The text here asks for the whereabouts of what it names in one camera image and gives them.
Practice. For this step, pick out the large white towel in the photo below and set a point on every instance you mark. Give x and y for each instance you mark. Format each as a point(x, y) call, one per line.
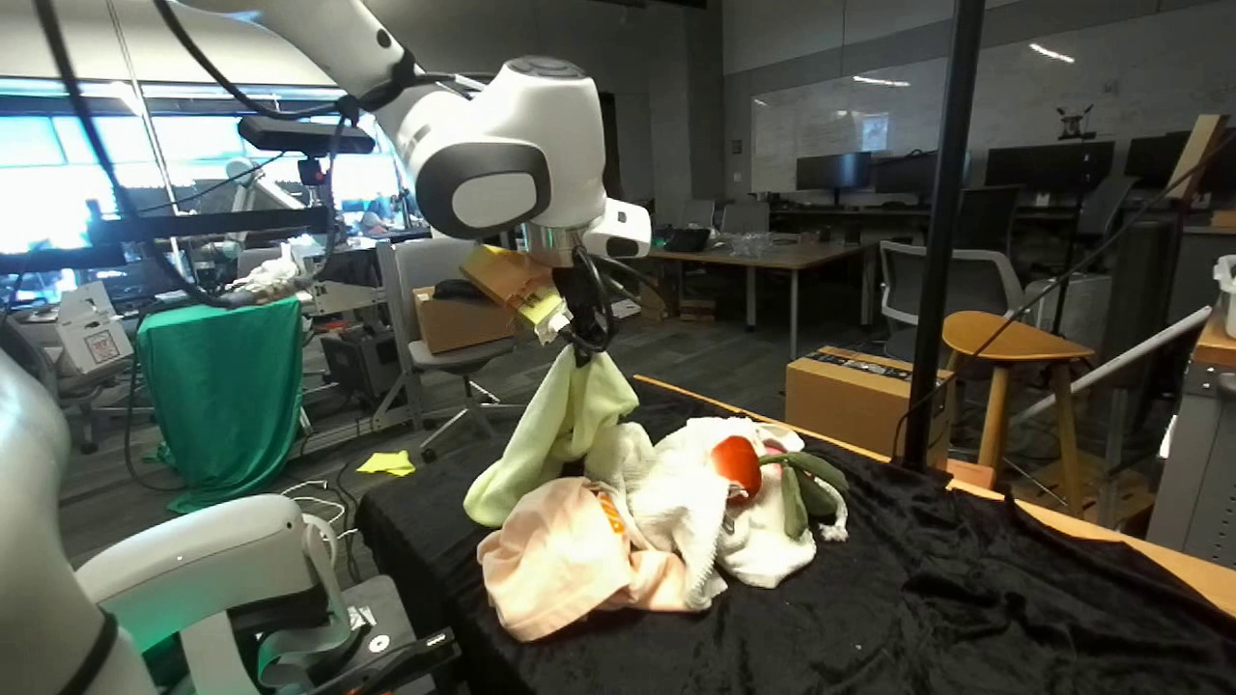
point(702, 506)

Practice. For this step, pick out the wooden stool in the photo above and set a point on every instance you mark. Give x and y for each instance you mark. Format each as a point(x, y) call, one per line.
point(1011, 339)

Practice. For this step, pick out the wooden office desk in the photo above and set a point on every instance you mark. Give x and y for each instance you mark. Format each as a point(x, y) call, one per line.
point(774, 253)

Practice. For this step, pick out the white diagonal tube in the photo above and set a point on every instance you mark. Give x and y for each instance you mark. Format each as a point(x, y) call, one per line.
point(1132, 351)

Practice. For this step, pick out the white frame office chair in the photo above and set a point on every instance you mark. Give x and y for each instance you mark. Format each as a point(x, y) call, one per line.
point(889, 284)

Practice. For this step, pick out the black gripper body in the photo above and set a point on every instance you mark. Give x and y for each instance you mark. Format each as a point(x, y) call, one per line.
point(584, 293)

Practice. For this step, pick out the white plastic container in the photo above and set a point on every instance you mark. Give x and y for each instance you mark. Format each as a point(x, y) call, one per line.
point(1228, 297)

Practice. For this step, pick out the peach cloth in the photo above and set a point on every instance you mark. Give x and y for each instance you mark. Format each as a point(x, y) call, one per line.
point(566, 554)

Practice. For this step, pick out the light green cloth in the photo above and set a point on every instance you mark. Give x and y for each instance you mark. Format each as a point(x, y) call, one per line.
point(553, 430)

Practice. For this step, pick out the yellow wrist camera mount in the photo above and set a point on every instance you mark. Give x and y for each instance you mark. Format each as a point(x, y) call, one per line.
point(517, 288)

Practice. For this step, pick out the small cardboard box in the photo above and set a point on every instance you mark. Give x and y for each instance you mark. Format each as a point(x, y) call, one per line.
point(458, 325)

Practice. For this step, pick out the leaning wooden board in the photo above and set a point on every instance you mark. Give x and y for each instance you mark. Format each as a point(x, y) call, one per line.
point(1198, 158)

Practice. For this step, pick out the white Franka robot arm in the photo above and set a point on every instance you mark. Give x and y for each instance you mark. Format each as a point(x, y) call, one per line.
point(507, 140)

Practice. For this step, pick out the grey chair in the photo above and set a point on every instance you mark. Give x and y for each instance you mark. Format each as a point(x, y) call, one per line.
point(425, 264)

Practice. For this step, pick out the red plush radish toy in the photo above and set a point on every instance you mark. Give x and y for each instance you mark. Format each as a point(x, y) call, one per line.
point(738, 467)

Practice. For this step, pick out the black stereo camera bar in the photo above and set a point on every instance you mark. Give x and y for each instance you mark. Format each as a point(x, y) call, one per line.
point(304, 134)

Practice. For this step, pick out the white object on drape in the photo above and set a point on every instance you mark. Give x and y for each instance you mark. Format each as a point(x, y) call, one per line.
point(268, 277)

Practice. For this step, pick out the grey metal cabinet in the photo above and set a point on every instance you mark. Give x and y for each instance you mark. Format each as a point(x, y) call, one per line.
point(1198, 451)

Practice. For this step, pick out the green drape cloth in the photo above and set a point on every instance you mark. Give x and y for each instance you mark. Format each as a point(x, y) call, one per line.
point(225, 389)

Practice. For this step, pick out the thin black diagonal rod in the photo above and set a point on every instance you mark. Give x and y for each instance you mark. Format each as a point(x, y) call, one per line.
point(1096, 253)

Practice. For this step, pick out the large brown cardboard box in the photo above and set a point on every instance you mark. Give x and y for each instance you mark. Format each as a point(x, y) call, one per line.
point(844, 406)

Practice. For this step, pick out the wide black computer monitor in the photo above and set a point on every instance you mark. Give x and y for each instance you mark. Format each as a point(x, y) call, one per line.
point(1050, 167)

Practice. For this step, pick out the black tablecloth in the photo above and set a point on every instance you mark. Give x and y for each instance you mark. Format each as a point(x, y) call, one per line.
point(901, 606)

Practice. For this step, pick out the black vertical pole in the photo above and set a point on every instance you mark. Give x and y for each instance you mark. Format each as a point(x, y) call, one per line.
point(948, 194)

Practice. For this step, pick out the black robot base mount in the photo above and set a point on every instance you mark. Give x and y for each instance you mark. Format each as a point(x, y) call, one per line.
point(374, 644)

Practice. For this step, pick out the yellow cloth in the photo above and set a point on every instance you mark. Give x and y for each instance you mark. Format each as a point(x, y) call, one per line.
point(387, 467)

